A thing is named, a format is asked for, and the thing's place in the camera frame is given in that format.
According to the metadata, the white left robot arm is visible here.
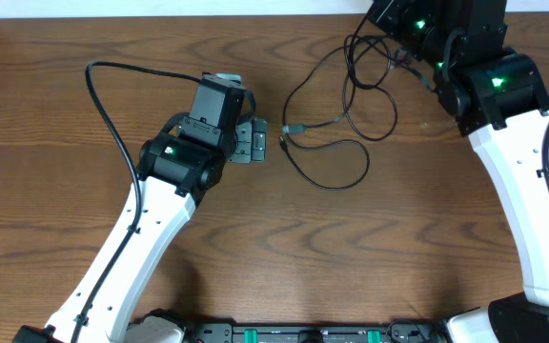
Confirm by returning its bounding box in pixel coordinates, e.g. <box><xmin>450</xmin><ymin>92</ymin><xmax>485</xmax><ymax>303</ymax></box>
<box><xmin>13</xmin><ymin>73</ymin><xmax>264</xmax><ymax>342</ymax></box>

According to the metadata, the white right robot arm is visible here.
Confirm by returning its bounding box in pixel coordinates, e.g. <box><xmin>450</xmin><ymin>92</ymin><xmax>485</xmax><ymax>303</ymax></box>
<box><xmin>368</xmin><ymin>0</ymin><xmax>549</xmax><ymax>342</ymax></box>

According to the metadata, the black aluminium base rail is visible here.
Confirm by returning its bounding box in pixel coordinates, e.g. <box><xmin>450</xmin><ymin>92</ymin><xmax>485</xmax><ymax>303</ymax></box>
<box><xmin>119</xmin><ymin>308</ymin><xmax>452</xmax><ymax>343</ymax></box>

